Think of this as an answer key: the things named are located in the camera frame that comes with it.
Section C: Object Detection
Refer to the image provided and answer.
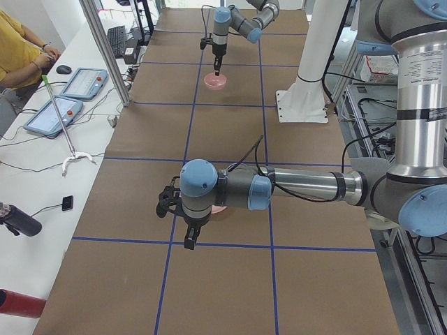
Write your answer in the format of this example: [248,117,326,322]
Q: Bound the pink bowl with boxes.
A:
[211,205,227,214]

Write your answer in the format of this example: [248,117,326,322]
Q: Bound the black keyboard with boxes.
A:
[107,25,126,58]

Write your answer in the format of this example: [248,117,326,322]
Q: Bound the small black square device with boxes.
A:
[61,195,74,211]

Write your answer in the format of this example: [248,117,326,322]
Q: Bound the silver reacher grabber stick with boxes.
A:
[41,75,96,177]

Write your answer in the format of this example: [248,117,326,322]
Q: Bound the upper blue teach pendant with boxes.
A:
[61,68,108,101]

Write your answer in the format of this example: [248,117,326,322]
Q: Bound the blue teach pendant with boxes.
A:
[61,68,108,101]
[24,95,83,138]

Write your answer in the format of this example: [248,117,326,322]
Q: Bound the black computer mouse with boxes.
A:
[56,65,72,75]

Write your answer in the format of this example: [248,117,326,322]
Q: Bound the black water bottle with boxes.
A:
[1,202,42,237]

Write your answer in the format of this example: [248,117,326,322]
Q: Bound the lower blue teach pendant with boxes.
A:
[24,95,83,138]

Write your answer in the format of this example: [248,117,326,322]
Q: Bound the person in yellow shirt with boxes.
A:
[1,11,61,89]

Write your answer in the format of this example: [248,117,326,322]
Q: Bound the red bottle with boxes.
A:
[1,289,47,318]

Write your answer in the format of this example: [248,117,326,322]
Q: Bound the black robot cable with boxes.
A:
[230,135,353,203]

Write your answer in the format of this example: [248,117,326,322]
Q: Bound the white pedestal column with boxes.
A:
[276,0,350,124]

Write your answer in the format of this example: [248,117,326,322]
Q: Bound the aluminium frame post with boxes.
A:
[79,0,131,107]

